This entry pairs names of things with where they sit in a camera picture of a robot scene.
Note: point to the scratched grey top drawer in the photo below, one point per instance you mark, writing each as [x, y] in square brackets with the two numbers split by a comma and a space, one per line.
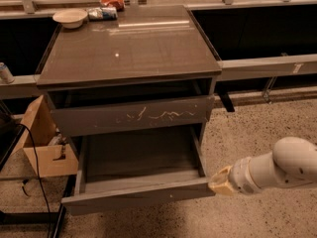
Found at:
[133, 116]

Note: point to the brown cardboard box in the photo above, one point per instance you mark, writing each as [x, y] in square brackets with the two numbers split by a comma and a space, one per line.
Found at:
[54, 160]

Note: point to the white ceramic bowl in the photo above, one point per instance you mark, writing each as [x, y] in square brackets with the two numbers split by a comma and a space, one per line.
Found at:
[70, 18]

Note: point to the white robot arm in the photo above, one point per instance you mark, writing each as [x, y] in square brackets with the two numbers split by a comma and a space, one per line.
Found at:
[292, 163]

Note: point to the grey metal railing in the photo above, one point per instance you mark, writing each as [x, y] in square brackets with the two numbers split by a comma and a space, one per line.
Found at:
[25, 85]

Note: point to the red snack bag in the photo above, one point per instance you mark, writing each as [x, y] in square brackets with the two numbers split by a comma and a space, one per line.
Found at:
[118, 4]

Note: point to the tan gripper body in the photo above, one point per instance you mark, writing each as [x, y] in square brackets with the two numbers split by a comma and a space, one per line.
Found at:
[240, 177]

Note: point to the white can on rail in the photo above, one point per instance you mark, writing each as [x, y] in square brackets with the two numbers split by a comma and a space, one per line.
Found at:
[5, 73]

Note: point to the grey drawer cabinet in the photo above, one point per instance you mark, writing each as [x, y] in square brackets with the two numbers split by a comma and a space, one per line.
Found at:
[149, 53]

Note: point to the black metal frame stand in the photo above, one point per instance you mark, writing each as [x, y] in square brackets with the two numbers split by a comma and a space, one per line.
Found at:
[10, 132]

